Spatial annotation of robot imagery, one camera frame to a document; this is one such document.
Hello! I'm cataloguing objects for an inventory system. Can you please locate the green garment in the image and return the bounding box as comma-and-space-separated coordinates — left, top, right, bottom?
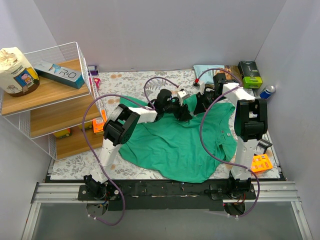
119, 102, 237, 183

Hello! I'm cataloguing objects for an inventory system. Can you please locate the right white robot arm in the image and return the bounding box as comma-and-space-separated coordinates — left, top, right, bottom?
193, 70, 268, 199

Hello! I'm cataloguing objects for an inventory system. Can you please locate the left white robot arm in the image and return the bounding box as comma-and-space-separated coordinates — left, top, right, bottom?
84, 88, 192, 200

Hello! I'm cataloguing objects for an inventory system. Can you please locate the light blue snack bag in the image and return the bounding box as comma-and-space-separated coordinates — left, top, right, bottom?
193, 64, 243, 87

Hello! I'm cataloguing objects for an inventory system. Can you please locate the green black box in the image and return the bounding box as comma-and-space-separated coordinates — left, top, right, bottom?
237, 61, 263, 89

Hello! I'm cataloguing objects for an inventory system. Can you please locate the blue energy drink can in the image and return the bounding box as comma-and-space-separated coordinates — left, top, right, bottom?
259, 85, 276, 100

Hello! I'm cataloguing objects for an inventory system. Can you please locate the floral table mat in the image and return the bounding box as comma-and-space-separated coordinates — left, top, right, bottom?
48, 69, 281, 181

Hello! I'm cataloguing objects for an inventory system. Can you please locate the orange box under shelf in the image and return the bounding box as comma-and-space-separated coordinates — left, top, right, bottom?
92, 117, 105, 135

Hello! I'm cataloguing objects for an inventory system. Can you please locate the pink box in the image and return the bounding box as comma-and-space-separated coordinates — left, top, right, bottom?
93, 77, 101, 90

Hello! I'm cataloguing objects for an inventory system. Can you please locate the purple box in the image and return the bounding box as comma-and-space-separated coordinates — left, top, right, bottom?
88, 65, 99, 76

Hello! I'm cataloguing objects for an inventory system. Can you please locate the orange box right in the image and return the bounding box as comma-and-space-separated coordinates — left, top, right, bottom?
251, 154, 273, 173

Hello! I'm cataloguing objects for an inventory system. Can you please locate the yellow box under shelf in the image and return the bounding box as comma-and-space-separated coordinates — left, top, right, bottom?
53, 128, 71, 139

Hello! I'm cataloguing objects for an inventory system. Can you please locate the wooden shelf unit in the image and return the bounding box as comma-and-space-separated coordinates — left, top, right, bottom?
1, 58, 106, 161

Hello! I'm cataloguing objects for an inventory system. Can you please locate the white blue toothpaste box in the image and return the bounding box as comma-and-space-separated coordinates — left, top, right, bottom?
33, 60, 85, 89

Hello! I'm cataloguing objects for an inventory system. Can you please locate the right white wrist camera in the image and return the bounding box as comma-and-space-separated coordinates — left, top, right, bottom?
193, 78, 206, 95

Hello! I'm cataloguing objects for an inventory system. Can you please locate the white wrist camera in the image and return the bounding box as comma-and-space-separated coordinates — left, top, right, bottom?
176, 89, 190, 105
193, 78, 206, 95

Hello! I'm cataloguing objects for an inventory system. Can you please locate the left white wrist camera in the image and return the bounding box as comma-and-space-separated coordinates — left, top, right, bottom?
176, 89, 190, 105

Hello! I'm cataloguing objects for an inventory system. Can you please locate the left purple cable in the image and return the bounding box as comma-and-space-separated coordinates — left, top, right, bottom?
81, 76, 185, 226

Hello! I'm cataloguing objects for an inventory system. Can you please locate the black plastic frame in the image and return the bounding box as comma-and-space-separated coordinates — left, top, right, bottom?
254, 139, 273, 156

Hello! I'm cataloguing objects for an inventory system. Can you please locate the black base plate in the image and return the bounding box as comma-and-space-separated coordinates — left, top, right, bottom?
77, 179, 257, 211

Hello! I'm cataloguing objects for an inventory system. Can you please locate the white wire basket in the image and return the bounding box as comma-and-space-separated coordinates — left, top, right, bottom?
0, 41, 108, 161

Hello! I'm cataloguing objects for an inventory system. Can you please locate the aluminium rail frame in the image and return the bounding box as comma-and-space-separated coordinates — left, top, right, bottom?
22, 181, 313, 240

